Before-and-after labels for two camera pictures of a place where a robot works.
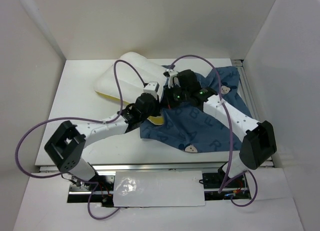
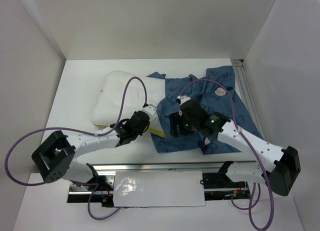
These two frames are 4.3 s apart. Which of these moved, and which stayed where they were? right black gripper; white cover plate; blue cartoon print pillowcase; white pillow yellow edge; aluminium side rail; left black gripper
Moved: left black gripper; blue cartoon print pillowcase; right black gripper; white pillow yellow edge
Stayed: aluminium side rail; white cover plate
